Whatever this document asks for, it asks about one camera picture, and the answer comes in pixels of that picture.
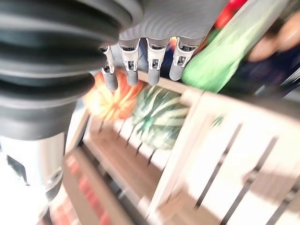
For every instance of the green vegetable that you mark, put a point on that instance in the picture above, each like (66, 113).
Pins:
(215, 56)

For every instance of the brown potato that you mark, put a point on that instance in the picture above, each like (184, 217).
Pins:
(276, 37)

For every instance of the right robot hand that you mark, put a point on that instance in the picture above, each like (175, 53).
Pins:
(58, 47)

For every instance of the striped green watermelon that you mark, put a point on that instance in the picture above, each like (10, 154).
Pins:
(159, 119)

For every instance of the wooden slatted produce shelf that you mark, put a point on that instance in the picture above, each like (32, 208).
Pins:
(187, 168)

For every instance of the red pepper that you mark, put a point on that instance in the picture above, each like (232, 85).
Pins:
(228, 12)

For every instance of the orange pumpkin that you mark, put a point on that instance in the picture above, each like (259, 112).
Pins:
(112, 103)

